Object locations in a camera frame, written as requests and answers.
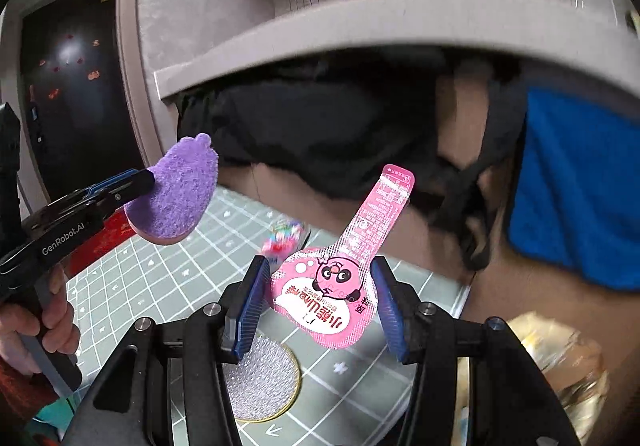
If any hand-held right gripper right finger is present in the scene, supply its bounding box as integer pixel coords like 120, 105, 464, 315
369, 256, 583, 446

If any colourful candy wrapper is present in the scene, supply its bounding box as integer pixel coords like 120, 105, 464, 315
262, 220, 306, 259

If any teal cloth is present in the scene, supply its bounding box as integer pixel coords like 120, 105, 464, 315
30, 393, 81, 446

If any purple sponge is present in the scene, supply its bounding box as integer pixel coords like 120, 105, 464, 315
124, 133, 220, 245

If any green grid mat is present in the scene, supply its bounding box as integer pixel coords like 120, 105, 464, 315
62, 186, 473, 446

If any blue towel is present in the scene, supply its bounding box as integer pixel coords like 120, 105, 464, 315
505, 86, 640, 292

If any pink cartoon pouch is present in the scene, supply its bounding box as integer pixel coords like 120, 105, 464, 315
270, 163, 417, 349

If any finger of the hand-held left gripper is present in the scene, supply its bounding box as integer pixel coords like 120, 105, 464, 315
75, 167, 143, 197
50, 169, 157, 223

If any person's left hand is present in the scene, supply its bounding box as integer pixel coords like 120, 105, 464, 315
0, 266, 81, 374

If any person's left forearm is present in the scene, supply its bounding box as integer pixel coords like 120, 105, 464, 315
0, 356, 56, 422

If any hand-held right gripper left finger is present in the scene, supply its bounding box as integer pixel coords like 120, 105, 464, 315
60, 255, 273, 446

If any translucent plastic bag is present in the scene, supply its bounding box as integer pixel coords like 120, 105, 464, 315
457, 311, 611, 446

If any black door with stickers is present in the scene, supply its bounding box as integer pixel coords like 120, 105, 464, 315
20, 0, 146, 207

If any black cloth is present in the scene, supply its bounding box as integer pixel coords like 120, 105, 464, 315
175, 49, 526, 272

